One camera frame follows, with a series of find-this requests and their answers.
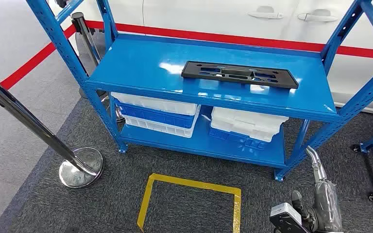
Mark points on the red barrier belt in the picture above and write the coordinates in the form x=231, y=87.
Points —
x=238, y=39
x=28, y=64

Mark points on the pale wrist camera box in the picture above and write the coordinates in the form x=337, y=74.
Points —
x=284, y=215

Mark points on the yellow floor tape square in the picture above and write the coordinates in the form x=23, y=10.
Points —
x=193, y=184

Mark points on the blue metal shelf rack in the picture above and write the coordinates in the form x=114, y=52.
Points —
x=141, y=64

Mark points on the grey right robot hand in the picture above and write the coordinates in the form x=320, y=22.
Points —
x=328, y=205

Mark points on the chrome stanchion post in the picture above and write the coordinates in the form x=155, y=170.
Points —
x=86, y=35
x=28, y=120

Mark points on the black plastic panel part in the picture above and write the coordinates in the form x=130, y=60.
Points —
x=193, y=72

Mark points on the white car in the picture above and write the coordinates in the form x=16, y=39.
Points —
x=205, y=13

